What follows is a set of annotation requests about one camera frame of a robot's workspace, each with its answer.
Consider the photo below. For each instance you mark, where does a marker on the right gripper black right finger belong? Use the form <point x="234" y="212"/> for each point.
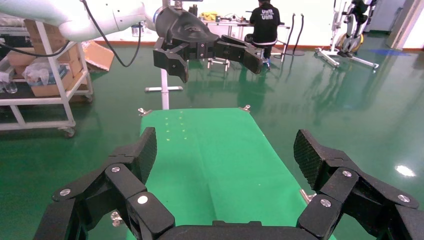
<point x="338" y="185"/>

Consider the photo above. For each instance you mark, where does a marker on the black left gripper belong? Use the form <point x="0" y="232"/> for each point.
<point x="185" y="30"/>

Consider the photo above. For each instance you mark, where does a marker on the clear plastic bottle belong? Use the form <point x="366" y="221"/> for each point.
<point x="10" y="84"/>

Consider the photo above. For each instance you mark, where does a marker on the black curved pole stand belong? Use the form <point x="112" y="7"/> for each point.
<point x="294" y="53"/>
<point x="292" y="23"/>

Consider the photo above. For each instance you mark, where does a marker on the silver binder clip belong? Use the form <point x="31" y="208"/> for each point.
<point x="144" y="112"/>
<point x="245" y="108"/>
<point x="116" y="218"/>

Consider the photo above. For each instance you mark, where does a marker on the yellow object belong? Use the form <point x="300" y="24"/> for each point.
<point x="208" y="16"/>

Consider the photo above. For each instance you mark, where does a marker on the seated person in black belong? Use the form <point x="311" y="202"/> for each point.
<point x="265" y="26"/>

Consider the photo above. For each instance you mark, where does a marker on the clear plastic bag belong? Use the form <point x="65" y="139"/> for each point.
<point x="39" y="71"/>

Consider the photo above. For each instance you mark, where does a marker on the white work desk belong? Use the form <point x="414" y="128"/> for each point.
<point x="232" y="24"/>

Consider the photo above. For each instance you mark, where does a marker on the small white metal frame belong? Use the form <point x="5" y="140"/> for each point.
<point x="218" y="61"/>

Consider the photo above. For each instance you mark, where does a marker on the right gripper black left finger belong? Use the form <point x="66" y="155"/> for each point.
<point x="122" y="185"/>

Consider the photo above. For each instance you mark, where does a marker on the white metal frame stand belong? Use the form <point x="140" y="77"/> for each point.
<point x="331" y="54"/>

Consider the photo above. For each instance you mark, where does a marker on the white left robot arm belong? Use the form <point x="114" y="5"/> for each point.
<point x="99" y="16"/>

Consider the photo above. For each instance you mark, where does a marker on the white metal shelf cart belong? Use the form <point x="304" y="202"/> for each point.
<point x="63" y="89"/>

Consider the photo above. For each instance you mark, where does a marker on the brown cardboard box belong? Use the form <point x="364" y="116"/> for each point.
<point x="49" y="89"/>
<point x="49" y="36"/>
<point x="20" y="58"/>

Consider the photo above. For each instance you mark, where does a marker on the black and yellow machine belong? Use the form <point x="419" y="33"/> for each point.
<point x="352" y="36"/>

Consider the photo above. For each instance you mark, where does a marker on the metal can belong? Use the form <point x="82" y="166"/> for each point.
<point x="136" y="30"/>

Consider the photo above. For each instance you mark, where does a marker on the green table cloth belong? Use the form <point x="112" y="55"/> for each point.
<point x="215" y="159"/>

